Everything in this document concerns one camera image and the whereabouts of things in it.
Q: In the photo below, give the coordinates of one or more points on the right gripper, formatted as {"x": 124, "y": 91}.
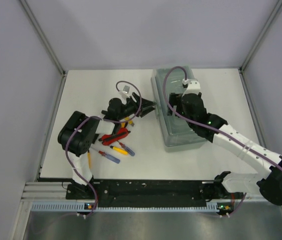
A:
{"x": 173, "y": 102}

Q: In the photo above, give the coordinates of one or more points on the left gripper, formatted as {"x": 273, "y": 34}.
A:
{"x": 148, "y": 105}

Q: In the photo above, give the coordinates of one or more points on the orange utility knife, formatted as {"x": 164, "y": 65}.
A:
{"x": 123, "y": 125}

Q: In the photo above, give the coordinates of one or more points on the red black pliers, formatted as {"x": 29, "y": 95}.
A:
{"x": 107, "y": 140}

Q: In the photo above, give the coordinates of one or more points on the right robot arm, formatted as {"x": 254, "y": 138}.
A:
{"x": 267, "y": 180}

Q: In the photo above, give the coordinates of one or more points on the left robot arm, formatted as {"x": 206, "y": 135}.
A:
{"x": 81, "y": 131}

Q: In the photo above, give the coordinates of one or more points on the yellow utility knife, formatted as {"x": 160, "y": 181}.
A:
{"x": 130, "y": 122}

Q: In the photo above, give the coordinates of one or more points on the yellow black screwdriver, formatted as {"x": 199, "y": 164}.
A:
{"x": 119, "y": 150}

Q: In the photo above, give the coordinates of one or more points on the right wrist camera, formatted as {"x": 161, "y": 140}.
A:
{"x": 192, "y": 86}

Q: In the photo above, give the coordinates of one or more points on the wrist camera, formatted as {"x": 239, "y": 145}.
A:
{"x": 125, "y": 92}
{"x": 192, "y": 86}

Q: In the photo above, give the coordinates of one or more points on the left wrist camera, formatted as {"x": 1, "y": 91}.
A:
{"x": 125, "y": 92}

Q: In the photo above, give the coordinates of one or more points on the yellow handle screwdriver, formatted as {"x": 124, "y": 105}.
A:
{"x": 89, "y": 158}

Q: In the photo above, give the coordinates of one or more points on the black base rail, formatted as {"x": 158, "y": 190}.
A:
{"x": 139, "y": 193}

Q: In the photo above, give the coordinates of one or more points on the right aluminium frame post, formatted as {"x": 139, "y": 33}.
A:
{"x": 262, "y": 35}

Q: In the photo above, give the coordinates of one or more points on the aluminium frame post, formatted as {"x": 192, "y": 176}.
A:
{"x": 262, "y": 35}
{"x": 41, "y": 36}

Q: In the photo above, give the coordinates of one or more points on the grey cable duct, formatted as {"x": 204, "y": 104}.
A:
{"x": 85, "y": 207}

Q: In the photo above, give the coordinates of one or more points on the left aluminium frame post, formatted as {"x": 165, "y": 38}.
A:
{"x": 41, "y": 36}

